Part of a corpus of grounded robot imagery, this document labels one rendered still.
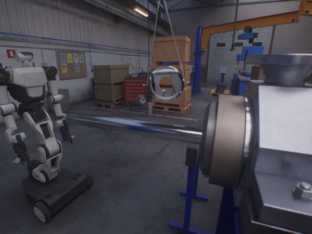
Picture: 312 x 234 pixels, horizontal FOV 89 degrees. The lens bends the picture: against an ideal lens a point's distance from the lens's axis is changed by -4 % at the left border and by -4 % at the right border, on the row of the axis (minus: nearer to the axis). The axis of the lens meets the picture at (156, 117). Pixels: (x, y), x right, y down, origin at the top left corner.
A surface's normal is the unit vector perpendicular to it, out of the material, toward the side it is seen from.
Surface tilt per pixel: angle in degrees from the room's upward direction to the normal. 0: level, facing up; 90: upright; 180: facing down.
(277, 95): 45
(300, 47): 90
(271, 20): 90
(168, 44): 90
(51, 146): 66
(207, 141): 72
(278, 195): 0
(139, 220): 0
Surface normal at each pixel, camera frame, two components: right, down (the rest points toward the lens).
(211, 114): -0.20, -0.62
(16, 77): 0.35, 0.21
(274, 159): -0.36, 0.29
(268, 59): -0.86, 0.16
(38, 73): 0.91, 0.13
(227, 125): -0.28, -0.36
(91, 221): 0.00, -0.95
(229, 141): -0.33, -0.11
